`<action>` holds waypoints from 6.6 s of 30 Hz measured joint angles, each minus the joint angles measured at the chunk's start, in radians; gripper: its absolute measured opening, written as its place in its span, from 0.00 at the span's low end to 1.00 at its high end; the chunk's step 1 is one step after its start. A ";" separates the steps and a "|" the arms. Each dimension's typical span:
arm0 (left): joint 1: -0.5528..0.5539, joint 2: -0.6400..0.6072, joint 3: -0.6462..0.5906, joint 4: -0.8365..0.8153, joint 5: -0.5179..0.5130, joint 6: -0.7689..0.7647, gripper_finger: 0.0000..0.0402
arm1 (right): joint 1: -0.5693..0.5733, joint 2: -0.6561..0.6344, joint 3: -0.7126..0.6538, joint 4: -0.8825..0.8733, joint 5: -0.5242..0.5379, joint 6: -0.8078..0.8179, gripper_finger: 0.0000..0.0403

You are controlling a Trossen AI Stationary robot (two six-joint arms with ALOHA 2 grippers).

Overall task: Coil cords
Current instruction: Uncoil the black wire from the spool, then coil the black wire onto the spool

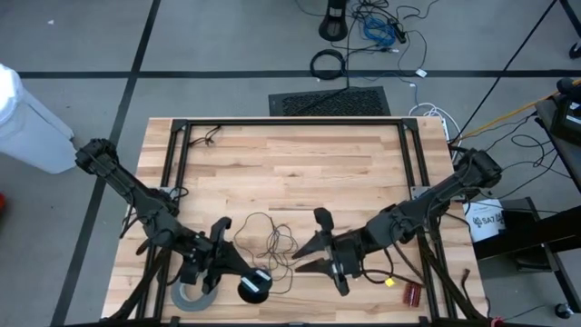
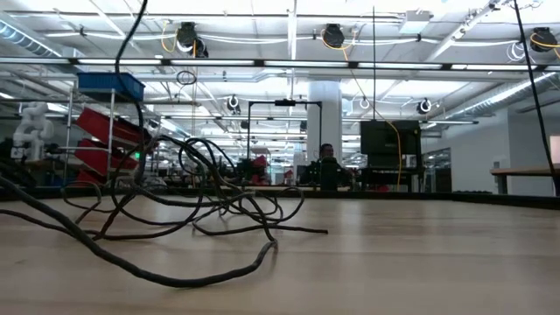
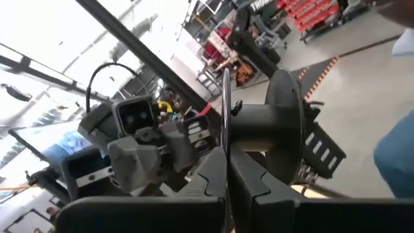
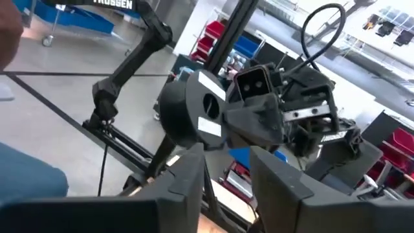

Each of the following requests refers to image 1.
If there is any yellow cable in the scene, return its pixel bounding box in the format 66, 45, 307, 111
451, 77, 581, 143

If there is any black power adapter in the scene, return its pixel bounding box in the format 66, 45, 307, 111
389, 18, 409, 45

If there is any black stand base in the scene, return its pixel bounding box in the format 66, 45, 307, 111
317, 0, 350, 43

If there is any thin black cord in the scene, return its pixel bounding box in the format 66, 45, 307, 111
231, 212, 300, 295

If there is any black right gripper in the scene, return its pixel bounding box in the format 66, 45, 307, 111
290, 206, 365, 298

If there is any thick black looped cable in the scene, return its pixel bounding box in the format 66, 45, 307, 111
360, 247, 426, 288

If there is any brown connector cable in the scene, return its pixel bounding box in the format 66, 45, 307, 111
459, 267, 474, 299

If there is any black plastic cord spool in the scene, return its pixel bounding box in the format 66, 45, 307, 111
237, 267, 274, 305

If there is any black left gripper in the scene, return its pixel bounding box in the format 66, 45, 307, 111
183, 216, 256, 295

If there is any black equipment cart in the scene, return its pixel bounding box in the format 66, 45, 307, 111
471, 76, 581, 320

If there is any grey duct tape roll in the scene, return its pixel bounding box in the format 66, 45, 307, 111
170, 280, 220, 313

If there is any white trash bin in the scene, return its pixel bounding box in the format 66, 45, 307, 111
0, 63, 81, 175

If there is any blue cable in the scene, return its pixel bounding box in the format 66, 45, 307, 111
361, 15, 398, 47

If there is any black aluminium table frame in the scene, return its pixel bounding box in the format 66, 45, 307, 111
102, 116, 489, 327

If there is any black coiled cable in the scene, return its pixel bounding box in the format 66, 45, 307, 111
309, 48, 348, 82

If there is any white paper sign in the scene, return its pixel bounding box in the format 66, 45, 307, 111
463, 198, 507, 243

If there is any black floor grate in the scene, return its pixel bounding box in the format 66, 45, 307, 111
268, 85, 392, 117

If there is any white cable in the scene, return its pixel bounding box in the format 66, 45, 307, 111
407, 102, 455, 120

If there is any white power strip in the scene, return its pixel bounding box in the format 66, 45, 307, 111
436, 114, 454, 143

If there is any short black cable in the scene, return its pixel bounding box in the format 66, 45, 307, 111
187, 124, 224, 149

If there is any red screwdriver bit set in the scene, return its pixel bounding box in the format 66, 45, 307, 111
402, 282, 423, 309

